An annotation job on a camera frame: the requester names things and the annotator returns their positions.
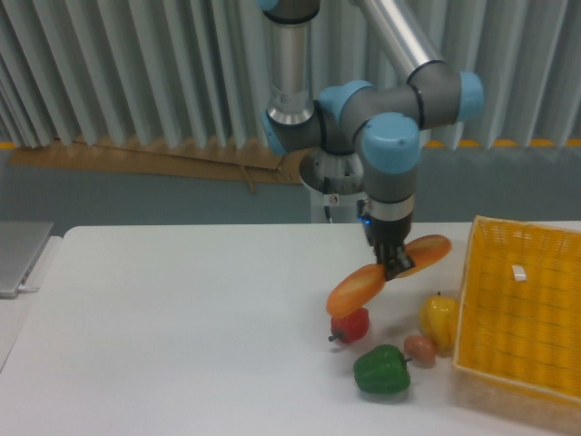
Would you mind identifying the yellow bell pepper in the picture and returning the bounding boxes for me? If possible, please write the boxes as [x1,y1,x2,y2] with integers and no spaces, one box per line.
[419,292,459,352]

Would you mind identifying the long baguette bread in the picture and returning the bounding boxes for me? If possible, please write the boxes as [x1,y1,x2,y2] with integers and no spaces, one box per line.
[326,234,452,318]

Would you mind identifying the green bell pepper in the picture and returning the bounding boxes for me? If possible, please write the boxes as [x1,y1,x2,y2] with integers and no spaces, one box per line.
[353,344,411,395]

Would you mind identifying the red bell pepper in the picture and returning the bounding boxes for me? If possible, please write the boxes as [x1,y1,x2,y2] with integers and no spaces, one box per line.
[328,307,370,344]

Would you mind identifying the silver laptop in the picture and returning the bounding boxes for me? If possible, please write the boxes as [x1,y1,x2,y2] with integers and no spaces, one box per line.
[1,221,54,299]

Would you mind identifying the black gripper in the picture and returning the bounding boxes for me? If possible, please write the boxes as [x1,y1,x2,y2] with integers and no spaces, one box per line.
[357,198,415,280]

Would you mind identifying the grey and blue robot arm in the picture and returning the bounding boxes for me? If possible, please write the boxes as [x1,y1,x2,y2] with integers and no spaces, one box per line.
[259,1,485,280]

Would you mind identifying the yellow woven basket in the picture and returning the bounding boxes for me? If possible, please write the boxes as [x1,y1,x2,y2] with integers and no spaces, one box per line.
[452,216,580,406]

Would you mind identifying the brown egg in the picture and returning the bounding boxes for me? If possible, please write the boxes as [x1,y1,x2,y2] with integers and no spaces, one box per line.
[403,335,437,367]

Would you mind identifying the brown cardboard sheet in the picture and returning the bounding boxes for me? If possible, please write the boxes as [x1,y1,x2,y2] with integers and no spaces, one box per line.
[8,137,307,193]

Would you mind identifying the black cable on pedestal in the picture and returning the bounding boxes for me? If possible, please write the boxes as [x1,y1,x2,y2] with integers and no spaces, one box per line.
[321,176,334,224]

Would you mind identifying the white tag in basket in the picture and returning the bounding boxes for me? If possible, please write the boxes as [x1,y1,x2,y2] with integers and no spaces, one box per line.
[512,264,527,282]

